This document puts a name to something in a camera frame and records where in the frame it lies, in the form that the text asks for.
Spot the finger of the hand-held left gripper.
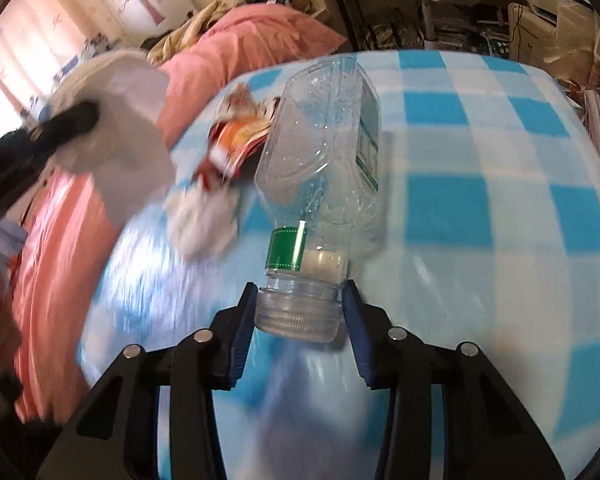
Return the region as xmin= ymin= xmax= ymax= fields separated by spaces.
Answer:
xmin=37 ymin=101 xmax=101 ymax=148

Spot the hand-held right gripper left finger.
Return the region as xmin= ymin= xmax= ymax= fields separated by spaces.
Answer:
xmin=34 ymin=282 xmax=260 ymax=480

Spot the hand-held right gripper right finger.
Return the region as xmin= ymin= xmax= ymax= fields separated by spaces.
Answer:
xmin=341 ymin=277 xmax=566 ymax=480

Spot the large white tissue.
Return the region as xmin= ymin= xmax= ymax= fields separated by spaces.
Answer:
xmin=45 ymin=50 xmax=176 ymax=226

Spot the clear plastic bottle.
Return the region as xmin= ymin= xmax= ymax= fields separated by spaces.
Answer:
xmin=254 ymin=55 xmax=387 ymax=343

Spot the crumpled white tissue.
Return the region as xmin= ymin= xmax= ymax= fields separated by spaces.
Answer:
xmin=165 ymin=185 xmax=241 ymax=261

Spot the beige clothing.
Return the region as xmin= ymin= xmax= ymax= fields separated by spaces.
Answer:
xmin=147 ymin=0 xmax=241 ymax=66

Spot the red white snack wrapper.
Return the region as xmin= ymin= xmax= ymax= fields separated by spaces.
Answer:
xmin=195 ymin=85 xmax=281 ymax=191

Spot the blue white checkered tablecloth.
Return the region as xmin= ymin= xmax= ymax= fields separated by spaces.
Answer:
xmin=77 ymin=50 xmax=600 ymax=480

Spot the pink blanket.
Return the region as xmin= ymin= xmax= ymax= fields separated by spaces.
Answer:
xmin=10 ymin=5 xmax=348 ymax=423

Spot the clear plastic bag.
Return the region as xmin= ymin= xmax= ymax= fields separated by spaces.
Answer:
xmin=550 ymin=0 xmax=600 ymax=86

